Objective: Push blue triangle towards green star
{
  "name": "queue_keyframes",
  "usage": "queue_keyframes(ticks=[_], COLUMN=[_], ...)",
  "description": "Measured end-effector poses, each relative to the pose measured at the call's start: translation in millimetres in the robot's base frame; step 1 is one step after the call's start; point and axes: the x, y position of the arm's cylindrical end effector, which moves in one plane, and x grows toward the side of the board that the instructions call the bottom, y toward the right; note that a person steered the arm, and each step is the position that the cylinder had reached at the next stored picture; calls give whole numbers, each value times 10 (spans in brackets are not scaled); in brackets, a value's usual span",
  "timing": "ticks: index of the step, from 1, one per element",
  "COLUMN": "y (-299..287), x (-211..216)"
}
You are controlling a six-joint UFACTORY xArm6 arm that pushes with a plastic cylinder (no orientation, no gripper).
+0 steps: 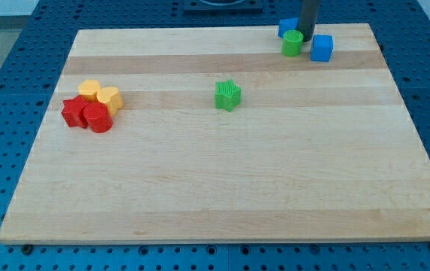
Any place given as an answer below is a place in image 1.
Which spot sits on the wooden board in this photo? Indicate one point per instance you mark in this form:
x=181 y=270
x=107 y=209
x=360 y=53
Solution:
x=314 y=152

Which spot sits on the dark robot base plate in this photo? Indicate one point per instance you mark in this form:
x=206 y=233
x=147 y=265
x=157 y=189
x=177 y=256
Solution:
x=202 y=6

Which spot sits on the red cylinder block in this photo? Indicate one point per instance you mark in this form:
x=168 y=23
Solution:
x=97 y=117

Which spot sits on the blue cube block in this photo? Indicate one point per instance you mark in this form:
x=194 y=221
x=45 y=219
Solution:
x=322 y=48

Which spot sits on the yellow heart block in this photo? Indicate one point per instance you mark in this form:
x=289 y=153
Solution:
x=111 y=98

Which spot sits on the red star block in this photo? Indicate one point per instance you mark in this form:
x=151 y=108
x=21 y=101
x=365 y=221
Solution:
x=73 y=112

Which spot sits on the green cylinder block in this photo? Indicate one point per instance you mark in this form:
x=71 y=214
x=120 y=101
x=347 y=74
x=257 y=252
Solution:
x=292 y=42

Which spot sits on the blue triangle block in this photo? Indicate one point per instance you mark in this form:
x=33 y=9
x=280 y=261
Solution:
x=287 y=24

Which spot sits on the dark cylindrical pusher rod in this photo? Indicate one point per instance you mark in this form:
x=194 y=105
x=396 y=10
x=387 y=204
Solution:
x=309 y=11

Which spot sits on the yellow pentagon block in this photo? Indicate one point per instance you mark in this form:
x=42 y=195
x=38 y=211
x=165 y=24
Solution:
x=88 y=89

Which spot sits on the green star block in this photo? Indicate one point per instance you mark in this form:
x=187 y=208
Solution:
x=227 y=95

